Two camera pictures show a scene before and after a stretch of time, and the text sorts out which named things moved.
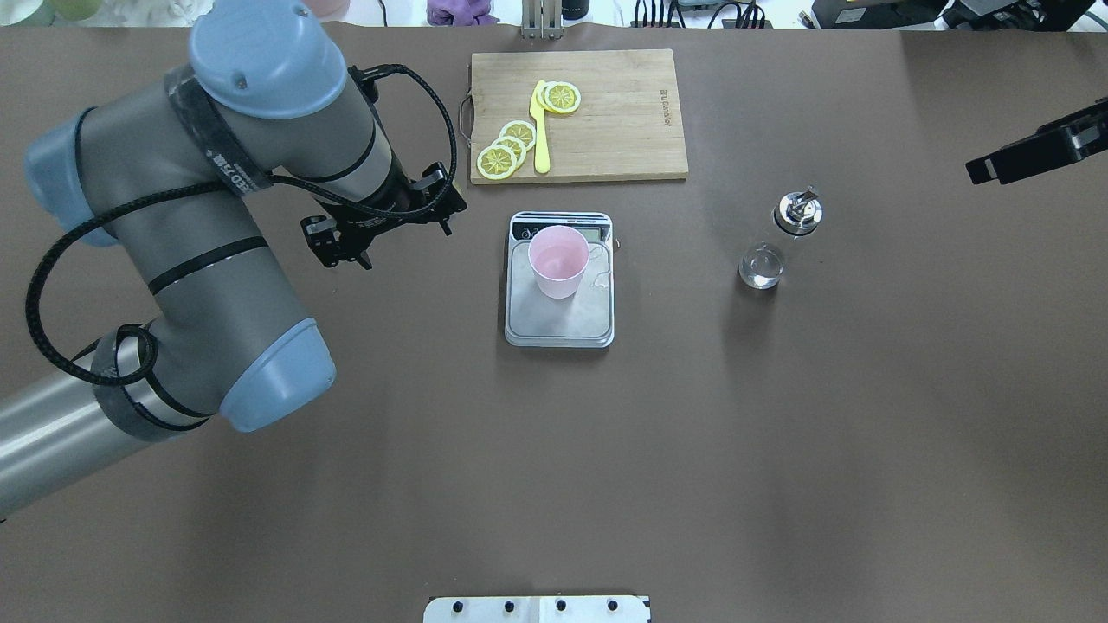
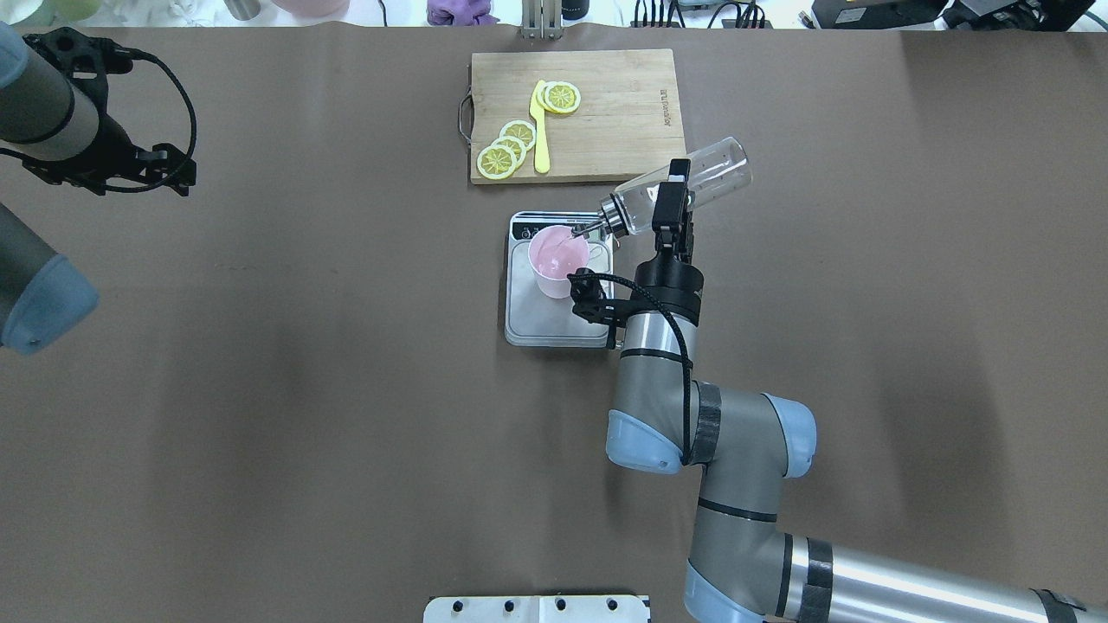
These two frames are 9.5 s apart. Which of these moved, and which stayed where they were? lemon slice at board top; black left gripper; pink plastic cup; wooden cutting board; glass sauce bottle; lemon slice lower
Moved: black left gripper; glass sauce bottle
Stayed: lemon slice at board top; wooden cutting board; pink plastic cup; lemon slice lower
